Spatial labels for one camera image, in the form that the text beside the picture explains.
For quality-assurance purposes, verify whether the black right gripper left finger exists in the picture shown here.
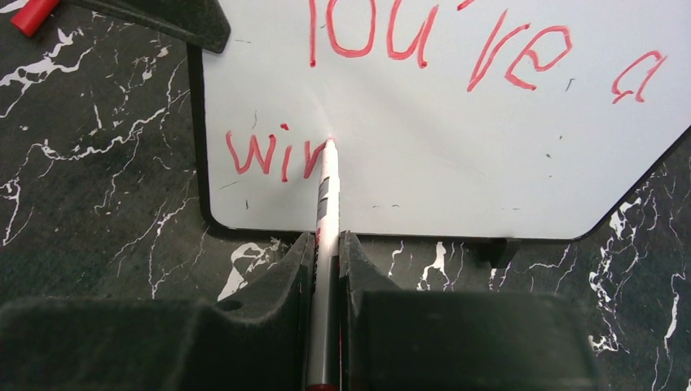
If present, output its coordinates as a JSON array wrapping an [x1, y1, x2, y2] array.
[[1, 233, 315, 390]]

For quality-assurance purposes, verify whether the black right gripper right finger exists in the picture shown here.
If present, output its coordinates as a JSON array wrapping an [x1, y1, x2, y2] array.
[[340, 231, 602, 390]]

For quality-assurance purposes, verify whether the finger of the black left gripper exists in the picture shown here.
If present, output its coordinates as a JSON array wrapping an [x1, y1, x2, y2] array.
[[71, 0, 231, 54]]

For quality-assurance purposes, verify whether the white marker red cap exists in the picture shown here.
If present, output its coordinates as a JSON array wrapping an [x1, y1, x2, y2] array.
[[305, 138, 341, 390]]

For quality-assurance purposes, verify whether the white board black frame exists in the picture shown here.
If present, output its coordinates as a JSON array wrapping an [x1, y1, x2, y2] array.
[[201, 1, 690, 240]]

